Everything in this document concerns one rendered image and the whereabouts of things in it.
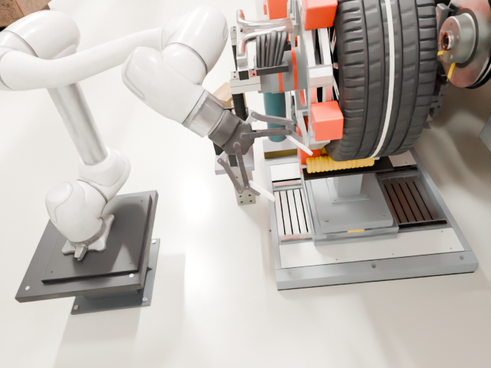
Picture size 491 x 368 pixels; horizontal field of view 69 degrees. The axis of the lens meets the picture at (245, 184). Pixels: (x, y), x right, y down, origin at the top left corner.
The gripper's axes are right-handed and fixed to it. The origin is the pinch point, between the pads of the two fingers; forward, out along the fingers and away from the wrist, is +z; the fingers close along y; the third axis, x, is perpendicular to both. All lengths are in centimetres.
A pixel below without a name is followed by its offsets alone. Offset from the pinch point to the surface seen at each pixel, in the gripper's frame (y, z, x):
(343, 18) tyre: -37.2, -7.0, -17.4
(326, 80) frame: -23.7, -0.2, -19.4
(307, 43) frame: -28.4, -9.4, -22.7
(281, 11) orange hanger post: -44, -13, -91
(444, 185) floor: -31, 107, -85
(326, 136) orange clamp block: -12.2, 8.3, -16.0
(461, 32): -64, 32, -38
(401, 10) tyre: -46.6, 2.8, -14.9
